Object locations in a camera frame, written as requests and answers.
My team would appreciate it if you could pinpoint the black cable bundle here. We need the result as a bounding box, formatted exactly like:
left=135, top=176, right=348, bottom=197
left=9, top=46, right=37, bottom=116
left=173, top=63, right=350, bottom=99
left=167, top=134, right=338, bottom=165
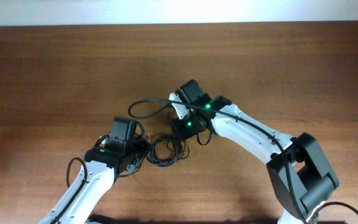
left=146, top=133, right=190, bottom=168

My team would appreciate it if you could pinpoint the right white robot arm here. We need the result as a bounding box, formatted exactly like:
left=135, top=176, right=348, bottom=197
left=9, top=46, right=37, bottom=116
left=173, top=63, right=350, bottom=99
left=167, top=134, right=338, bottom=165
left=169, top=80, right=339, bottom=223

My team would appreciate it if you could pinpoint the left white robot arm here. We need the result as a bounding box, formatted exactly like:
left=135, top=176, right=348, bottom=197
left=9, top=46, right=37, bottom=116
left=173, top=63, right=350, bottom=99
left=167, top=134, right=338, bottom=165
left=39, top=116, right=150, bottom=224

